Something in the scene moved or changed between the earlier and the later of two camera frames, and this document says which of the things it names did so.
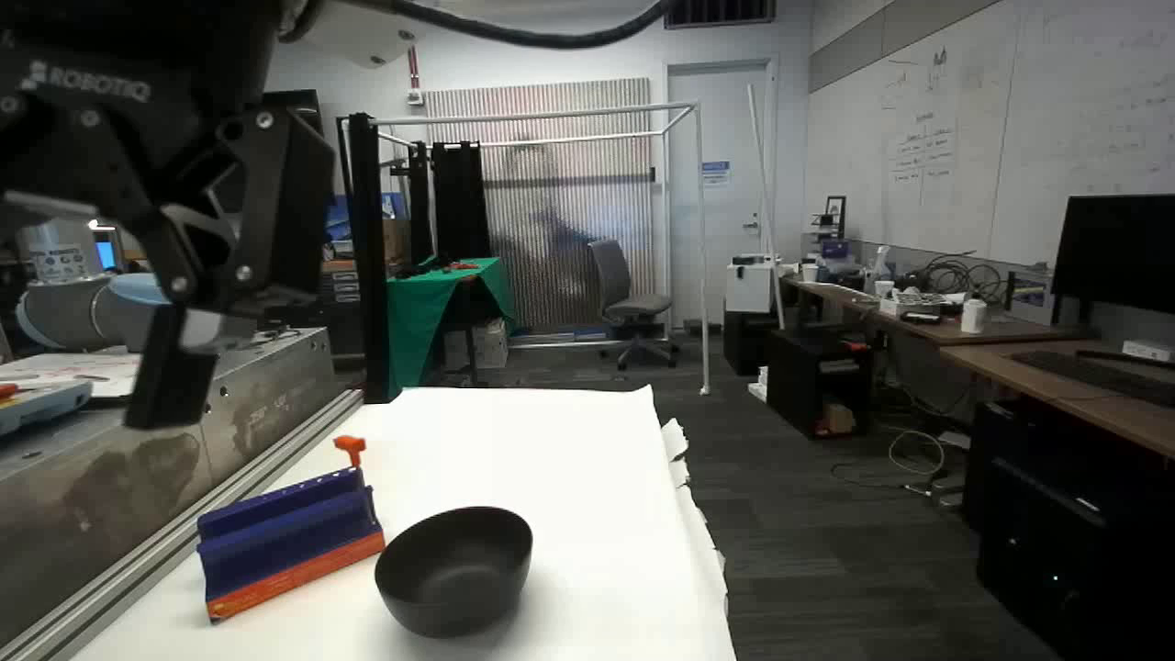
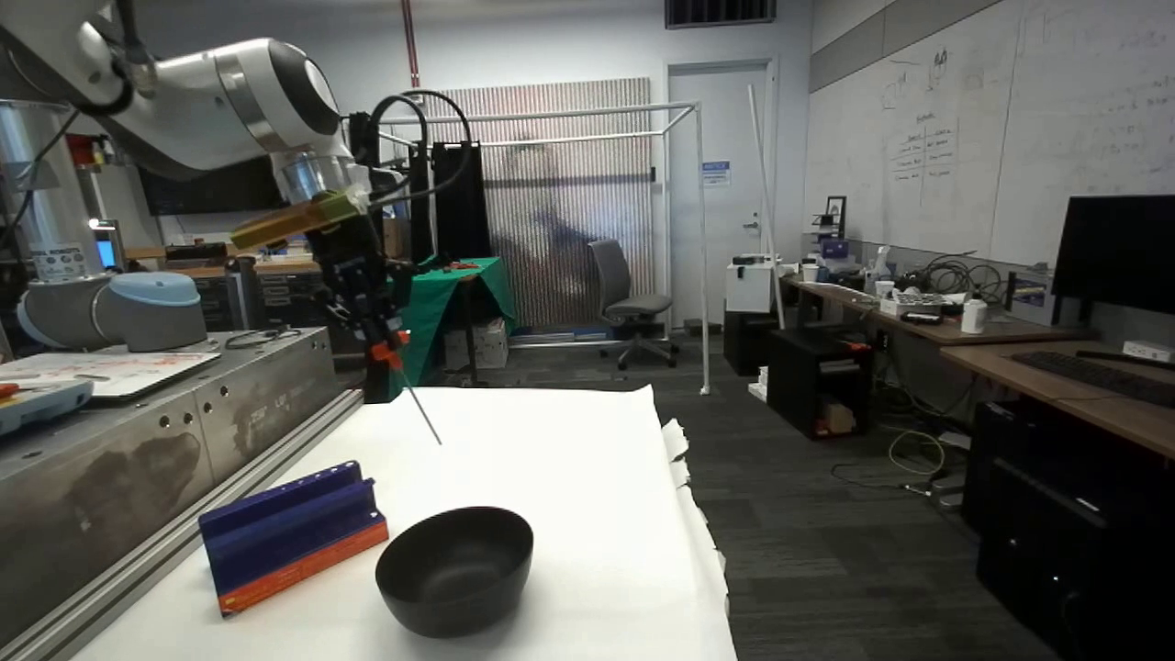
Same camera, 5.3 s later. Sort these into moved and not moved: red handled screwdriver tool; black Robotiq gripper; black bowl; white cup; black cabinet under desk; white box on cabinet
Moved: red handled screwdriver tool; black Robotiq gripper
Not moved: white box on cabinet; black cabinet under desk; white cup; black bowl
